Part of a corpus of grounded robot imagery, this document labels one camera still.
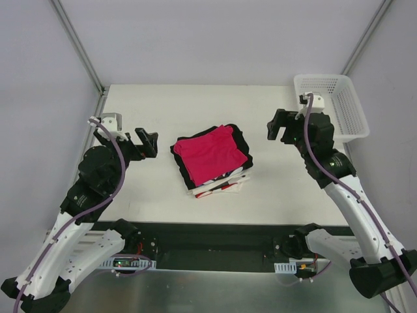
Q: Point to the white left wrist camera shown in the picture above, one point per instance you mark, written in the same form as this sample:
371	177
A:
112	122

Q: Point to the white slotted cable duct right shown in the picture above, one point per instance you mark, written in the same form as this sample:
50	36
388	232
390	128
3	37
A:
286	268

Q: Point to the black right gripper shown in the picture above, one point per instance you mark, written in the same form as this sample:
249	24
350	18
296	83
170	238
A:
287	123

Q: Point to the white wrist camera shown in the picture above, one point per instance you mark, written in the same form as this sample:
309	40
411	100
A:
311	100
112	122

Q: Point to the pink t shirt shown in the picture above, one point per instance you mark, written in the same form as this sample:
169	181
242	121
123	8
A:
208	158

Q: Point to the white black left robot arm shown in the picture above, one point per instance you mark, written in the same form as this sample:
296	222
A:
48	282

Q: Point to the white slotted cable duct left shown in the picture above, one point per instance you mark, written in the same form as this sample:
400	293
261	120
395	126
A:
127	263

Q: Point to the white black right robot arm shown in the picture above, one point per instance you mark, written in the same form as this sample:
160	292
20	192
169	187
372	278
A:
378	261

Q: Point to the white perforated plastic basket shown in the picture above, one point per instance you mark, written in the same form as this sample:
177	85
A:
341	103

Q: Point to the black t shirt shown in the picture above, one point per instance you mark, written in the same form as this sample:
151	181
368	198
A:
238	143

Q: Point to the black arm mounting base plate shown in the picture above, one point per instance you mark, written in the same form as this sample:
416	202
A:
208	247

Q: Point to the white red shirt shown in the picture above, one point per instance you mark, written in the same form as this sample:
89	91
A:
230	184

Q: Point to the white slotted cable duct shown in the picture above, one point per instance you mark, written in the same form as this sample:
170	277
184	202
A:
127	263
286	268

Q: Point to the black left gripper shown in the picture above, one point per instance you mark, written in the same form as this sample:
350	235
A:
131	145

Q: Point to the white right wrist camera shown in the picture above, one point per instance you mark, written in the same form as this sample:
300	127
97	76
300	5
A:
311	100

